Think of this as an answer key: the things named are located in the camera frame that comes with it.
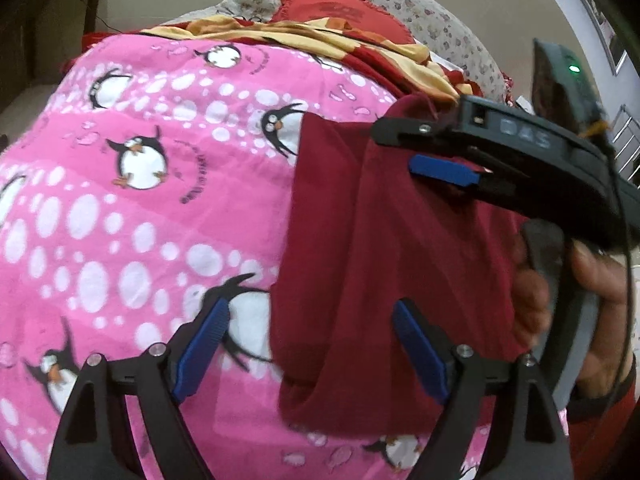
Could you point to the pink penguin print bedsheet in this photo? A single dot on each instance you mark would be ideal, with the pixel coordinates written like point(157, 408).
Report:
point(125, 235)

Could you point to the red cushion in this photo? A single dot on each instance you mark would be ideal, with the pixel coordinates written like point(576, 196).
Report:
point(335, 7)

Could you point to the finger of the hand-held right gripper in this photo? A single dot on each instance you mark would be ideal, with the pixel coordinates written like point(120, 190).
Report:
point(400, 128)
point(440, 170)

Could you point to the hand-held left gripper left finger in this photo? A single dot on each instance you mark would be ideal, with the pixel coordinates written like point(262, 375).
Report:
point(200, 355)

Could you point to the white rail rack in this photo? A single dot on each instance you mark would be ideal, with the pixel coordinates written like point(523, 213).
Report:
point(627, 160)

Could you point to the person's right forearm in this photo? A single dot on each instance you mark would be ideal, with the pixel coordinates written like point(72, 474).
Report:
point(600, 445)

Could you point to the grey floral pillow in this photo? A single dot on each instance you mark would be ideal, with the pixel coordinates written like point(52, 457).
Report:
point(440, 15)

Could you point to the red and gold blanket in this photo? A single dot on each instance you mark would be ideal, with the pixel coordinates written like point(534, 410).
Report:
point(400, 60)

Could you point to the person's right hand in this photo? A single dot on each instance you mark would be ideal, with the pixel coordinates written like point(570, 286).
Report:
point(607, 275)

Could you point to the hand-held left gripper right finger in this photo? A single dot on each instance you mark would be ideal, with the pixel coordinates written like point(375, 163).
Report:
point(420, 355)

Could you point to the wall picture frame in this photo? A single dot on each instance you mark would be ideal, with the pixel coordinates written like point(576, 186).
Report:
point(607, 35)

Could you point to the dark wooden furniture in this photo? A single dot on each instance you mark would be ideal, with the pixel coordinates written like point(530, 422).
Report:
point(30, 20)

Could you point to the maroon shirt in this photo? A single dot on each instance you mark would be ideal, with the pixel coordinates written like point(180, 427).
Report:
point(350, 260)

